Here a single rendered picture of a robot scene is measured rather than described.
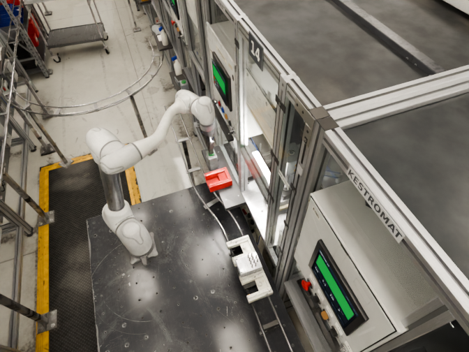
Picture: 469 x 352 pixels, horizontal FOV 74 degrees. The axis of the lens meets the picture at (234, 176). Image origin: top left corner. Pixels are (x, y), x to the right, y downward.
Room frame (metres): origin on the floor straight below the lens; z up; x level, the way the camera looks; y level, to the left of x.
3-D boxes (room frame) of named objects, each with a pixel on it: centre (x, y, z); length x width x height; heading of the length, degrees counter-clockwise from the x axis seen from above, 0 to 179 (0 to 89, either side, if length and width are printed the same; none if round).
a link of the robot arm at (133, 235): (0.93, 0.64, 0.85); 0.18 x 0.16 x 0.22; 43
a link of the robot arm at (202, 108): (1.42, 0.16, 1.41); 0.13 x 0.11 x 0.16; 43
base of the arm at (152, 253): (0.90, 0.63, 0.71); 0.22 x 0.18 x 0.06; 18
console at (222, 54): (1.43, -0.07, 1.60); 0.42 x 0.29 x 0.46; 18
